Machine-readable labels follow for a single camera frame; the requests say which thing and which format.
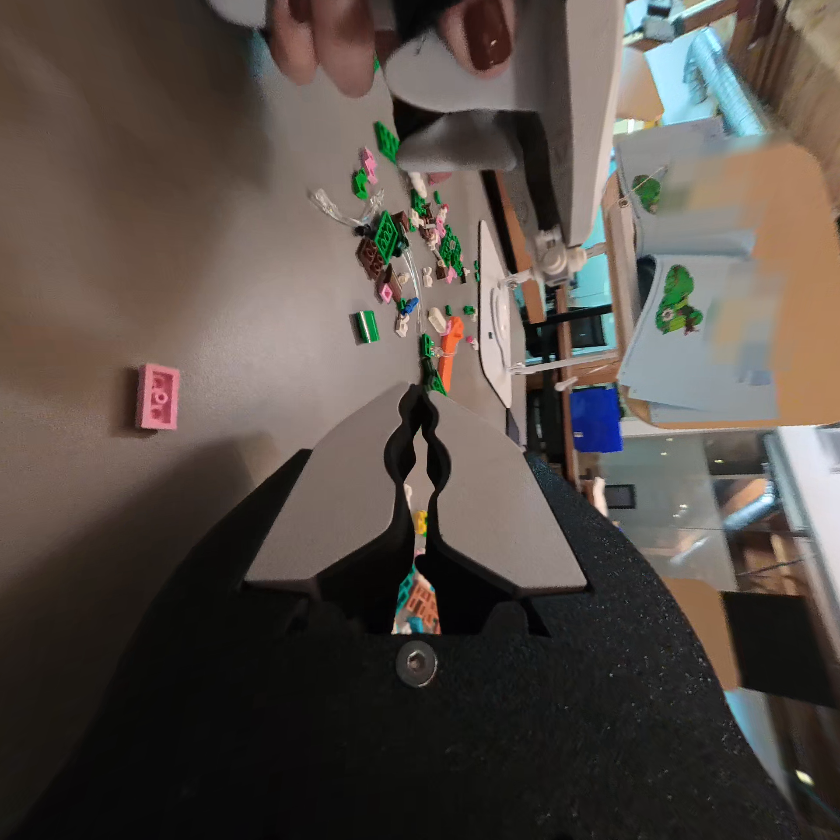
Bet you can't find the pink lego brick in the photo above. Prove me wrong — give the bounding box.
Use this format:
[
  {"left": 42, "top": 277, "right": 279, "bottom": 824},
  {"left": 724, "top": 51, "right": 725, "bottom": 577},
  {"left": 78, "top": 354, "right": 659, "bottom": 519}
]
[{"left": 134, "top": 363, "right": 181, "bottom": 432}]

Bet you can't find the dark panel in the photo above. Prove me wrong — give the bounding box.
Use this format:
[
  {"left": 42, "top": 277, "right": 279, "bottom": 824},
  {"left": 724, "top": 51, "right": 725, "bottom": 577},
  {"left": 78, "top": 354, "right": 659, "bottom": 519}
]
[{"left": 722, "top": 591, "right": 840, "bottom": 711}]

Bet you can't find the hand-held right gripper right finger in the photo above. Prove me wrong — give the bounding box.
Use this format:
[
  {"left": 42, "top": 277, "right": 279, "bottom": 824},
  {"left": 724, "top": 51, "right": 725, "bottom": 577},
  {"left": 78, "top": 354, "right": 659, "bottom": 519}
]
[{"left": 420, "top": 394, "right": 587, "bottom": 598}]

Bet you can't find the clear plastic bag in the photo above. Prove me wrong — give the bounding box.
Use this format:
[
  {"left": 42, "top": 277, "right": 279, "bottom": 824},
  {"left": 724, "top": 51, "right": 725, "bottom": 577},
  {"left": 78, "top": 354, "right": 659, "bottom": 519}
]
[{"left": 307, "top": 187, "right": 388, "bottom": 232}]

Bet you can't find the pile of green brown lego pieces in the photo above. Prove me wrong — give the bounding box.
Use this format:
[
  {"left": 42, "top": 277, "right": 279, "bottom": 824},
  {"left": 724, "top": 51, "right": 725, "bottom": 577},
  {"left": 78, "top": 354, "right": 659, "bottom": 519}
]
[{"left": 351, "top": 118, "right": 483, "bottom": 398}]

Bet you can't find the orange brick separator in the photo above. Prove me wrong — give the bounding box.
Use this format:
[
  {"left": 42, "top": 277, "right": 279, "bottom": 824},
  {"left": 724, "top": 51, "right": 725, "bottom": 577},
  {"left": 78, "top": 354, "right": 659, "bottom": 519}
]
[{"left": 437, "top": 315, "right": 466, "bottom": 392}]

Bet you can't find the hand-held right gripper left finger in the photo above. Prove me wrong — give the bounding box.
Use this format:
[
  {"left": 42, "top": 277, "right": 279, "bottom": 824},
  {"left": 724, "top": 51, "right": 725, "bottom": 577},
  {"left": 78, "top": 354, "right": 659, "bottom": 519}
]
[{"left": 244, "top": 382, "right": 422, "bottom": 592}]

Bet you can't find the person's left hand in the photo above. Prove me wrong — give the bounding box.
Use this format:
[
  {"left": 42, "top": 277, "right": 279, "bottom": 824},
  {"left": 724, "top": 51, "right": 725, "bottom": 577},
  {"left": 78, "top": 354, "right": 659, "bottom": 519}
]
[{"left": 266, "top": 0, "right": 518, "bottom": 99}]

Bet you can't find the blue box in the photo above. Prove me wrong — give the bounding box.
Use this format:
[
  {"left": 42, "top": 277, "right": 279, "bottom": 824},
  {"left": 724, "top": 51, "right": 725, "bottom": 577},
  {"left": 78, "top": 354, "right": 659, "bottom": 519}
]
[{"left": 570, "top": 387, "right": 624, "bottom": 454}]

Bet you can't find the white lego piece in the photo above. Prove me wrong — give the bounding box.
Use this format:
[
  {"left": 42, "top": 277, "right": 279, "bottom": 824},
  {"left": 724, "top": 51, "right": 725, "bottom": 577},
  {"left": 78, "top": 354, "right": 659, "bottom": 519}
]
[{"left": 502, "top": 226, "right": 608, "bottom": 291}]

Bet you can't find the lego instruction booklet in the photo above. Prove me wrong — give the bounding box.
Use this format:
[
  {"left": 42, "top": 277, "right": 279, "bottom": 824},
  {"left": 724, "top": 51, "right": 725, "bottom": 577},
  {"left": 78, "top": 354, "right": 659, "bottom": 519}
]
[{"left": 613, "top": 121, "right": 788, "bottom": 424}]

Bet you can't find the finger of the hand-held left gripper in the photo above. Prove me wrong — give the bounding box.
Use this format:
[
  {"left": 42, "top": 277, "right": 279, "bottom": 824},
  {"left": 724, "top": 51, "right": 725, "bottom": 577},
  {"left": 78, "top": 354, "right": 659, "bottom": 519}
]
[{"left": 517, "top": 0, "right": 624, "bottom": 246}]

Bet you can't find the cluster of yellow teal lego pieces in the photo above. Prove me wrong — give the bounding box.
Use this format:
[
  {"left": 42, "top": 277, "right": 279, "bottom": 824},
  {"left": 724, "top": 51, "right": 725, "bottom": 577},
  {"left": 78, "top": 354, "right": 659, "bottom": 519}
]
[{"left": 392, "top": 484, "right": 442, "bottom": 635}]

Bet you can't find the wooden booklet board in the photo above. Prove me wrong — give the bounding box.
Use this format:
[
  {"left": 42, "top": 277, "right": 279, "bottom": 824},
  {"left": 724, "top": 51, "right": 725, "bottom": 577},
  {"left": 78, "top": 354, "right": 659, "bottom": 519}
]
[{"left": 602, "top": 139, "right": 840, "bottom": 432}]

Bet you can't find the ribbed metal duct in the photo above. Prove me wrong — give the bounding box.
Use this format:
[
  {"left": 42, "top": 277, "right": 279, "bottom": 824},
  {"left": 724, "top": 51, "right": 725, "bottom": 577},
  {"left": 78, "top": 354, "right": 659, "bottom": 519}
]
[{"left": 682, "top": 29, "right": 770, "bottom": 135}]

